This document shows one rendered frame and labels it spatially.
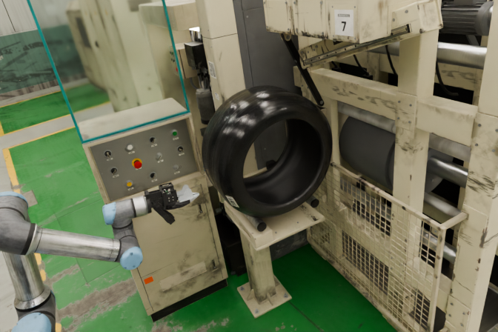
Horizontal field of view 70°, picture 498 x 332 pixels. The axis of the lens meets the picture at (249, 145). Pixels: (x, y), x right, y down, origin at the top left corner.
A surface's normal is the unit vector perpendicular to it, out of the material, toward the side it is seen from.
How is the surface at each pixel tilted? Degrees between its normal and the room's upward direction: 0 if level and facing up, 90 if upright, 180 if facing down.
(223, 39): 90
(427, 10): 72
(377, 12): 90
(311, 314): 0
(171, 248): 91
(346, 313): 0
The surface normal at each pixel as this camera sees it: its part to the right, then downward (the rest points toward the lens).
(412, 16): -0.88, 0.31
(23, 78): 0.60, 0.27
